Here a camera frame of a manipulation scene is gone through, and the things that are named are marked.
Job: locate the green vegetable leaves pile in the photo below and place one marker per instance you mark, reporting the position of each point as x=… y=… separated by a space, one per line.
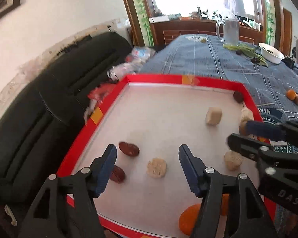
x=249 y=52

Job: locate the wooden cabinet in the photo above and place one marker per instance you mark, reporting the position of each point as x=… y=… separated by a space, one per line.
x=164 y=31

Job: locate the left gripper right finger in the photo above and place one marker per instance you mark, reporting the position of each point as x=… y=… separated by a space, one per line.
x=247 y=217

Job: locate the blue plaid tablecloth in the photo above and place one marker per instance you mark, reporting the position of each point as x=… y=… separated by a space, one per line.
x=267 y=85

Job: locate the red shallow box lid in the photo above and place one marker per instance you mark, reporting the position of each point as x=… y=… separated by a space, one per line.
x=157 y=113

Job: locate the beige pastry block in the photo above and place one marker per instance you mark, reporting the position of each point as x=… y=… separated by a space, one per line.
x=213 y=116
x=233 y=160

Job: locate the round beige pastry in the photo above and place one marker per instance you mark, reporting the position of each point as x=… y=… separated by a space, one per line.
x=156 y=168

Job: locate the clear glass mug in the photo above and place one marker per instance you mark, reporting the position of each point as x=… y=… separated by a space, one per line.
x=231 y=29

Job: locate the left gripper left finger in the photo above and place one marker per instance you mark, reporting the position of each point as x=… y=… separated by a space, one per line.
x=64 y=206

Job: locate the dark red jujube date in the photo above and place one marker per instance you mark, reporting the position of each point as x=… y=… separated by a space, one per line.
x=129 y=149

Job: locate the brown kiwi fruit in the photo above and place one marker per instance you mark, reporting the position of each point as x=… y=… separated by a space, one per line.
x=296 y=99
x=243 y=128

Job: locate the plastic bags pile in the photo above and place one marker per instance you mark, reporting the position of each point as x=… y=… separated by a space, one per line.
x=134 y=62

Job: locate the black pot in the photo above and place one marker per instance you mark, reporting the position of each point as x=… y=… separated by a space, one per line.
x=289 y=62

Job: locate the orange tangerine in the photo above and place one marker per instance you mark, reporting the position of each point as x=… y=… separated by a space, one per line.
x=291 y=94
x=189 y=216

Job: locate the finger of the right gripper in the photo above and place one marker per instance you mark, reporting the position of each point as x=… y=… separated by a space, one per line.
x=286 y=131
x=262 y=153

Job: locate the black sofa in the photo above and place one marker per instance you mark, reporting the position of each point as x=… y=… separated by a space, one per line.
x=42 y=122

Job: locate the beige pastry cube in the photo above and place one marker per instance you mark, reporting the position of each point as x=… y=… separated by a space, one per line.
x=246 y=115

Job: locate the white bowl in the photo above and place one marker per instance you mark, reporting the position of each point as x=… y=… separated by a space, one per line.
x=270 y=53

